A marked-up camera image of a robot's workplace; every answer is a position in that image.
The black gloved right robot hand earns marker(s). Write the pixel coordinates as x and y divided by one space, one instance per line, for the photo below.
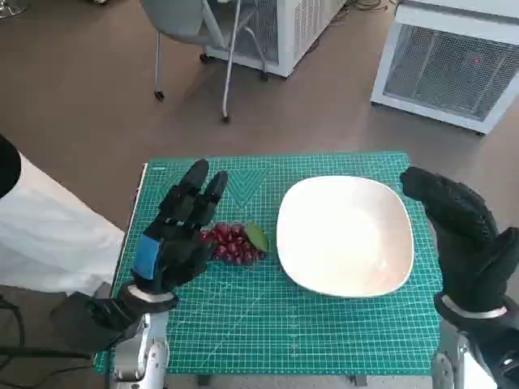
466 243

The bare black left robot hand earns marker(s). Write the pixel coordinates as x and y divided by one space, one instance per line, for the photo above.
178 251

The red toy grapes with leaf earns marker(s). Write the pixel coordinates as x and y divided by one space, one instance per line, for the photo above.
233 244

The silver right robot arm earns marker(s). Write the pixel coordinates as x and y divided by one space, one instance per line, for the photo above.
454 356

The white square plate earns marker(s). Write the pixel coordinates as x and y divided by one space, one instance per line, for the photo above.
344 239

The green cutting mat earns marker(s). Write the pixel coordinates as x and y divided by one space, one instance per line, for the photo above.
259 324

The person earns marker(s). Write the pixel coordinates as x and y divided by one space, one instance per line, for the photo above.
48 235

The white mesh cabinet with red light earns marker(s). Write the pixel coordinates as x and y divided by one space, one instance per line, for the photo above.
446 65

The grey chair with metal legs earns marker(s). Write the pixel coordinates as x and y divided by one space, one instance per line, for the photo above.
182 20

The white mesh cabinet on castors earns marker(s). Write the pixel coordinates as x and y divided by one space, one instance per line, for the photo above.
296 32

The silver chair base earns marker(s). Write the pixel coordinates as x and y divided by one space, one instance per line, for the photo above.
12 7

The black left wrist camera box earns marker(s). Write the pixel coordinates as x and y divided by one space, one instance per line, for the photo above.
91 318

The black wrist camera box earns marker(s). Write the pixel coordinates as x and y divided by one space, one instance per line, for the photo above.
91 318
504 356

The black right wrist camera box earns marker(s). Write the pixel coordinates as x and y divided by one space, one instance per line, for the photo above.
504 356

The black table bracket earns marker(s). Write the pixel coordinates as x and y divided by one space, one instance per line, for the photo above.
360 381
202 381

